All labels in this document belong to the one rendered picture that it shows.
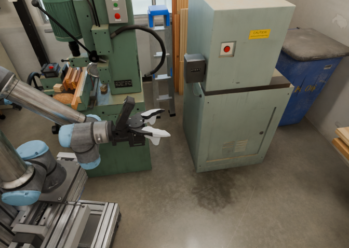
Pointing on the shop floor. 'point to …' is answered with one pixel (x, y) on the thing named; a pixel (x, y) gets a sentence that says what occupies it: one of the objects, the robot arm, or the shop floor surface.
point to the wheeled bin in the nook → (307, 68)
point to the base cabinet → (121, 155)
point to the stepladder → (156, 10)
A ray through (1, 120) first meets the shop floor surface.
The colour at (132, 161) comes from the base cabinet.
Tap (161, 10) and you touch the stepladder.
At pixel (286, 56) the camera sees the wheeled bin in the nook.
